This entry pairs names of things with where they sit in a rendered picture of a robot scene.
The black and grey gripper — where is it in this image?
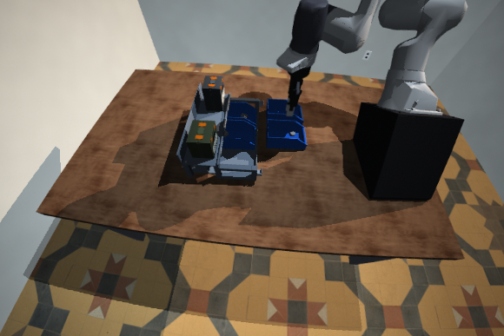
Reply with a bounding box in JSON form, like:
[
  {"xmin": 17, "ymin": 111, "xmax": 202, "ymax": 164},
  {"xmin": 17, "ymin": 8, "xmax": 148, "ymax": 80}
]
[{"xmin": 286, "ymin": 66, "xmax": 311, "ymax": 116}]

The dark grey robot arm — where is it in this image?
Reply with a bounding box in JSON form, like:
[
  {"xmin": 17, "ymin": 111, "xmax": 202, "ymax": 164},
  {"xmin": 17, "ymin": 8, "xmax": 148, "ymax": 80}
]
[{"xmin": 276, "ymin": 0, "xmax": 468, "ymax": 115}]

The grey metal shelf rack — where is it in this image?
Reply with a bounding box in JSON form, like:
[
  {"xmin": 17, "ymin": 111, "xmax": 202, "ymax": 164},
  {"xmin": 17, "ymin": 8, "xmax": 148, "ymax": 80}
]
[{"xmin": 176, "ymin": 83, "xmax": 263, "ymax": 181}]

